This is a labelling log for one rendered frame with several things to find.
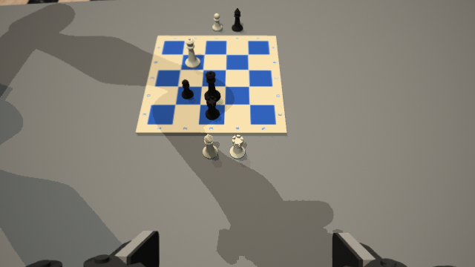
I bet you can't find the white rook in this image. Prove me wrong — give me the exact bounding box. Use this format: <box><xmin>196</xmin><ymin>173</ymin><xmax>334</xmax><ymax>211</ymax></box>
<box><xmin>230</xmin><ymin>135</ymin><xmax>245</xmax><ymax>159</ymax></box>

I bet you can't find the blue and cream chessboard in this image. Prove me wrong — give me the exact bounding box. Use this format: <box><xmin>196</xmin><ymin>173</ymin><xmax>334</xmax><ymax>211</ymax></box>
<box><xmin>136</xmin><ymin>36</ymin><xmax>286</xmax><ymax>135</ymax></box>

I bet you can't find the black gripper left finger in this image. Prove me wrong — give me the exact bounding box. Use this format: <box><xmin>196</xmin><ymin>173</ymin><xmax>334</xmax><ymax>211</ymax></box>
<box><xmin>25</xmin><ymin>231</ymin><xmax>160</xmax><ymax>267</ymax></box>

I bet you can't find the white pawn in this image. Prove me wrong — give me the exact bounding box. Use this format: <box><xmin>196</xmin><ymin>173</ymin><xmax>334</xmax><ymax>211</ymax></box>
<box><xmin>212</xmin><ymin>13</ymin><xmax>223</xmax><ymax>31</ymax></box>

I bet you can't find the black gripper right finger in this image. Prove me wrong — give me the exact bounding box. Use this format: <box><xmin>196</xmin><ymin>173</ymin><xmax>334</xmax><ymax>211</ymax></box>
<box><xmin>332</xmin><ymin>233</ymin><xmax>407</xmax><ymax>267</ymax></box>

